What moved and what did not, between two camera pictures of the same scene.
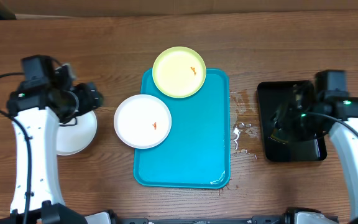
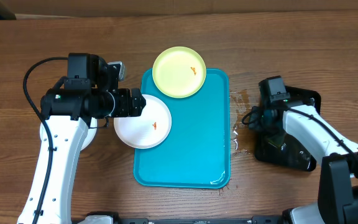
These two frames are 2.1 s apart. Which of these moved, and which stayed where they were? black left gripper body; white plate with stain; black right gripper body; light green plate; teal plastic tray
Moved: black left gripper body; black right gripper body
Stayed: light green plate; white plate with stain; teal plastic tray
